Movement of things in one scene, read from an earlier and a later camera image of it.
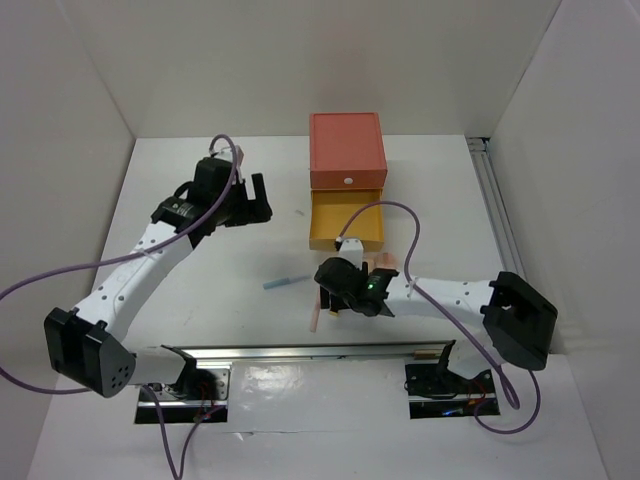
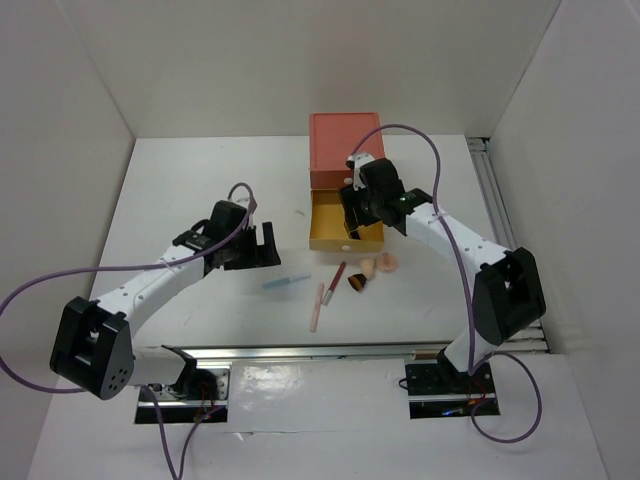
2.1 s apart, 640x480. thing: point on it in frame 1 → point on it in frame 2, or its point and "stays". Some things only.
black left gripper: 251,211 → 259,255
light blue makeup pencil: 284,282 stays
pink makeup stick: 315,315 stays
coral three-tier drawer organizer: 346,150 stays
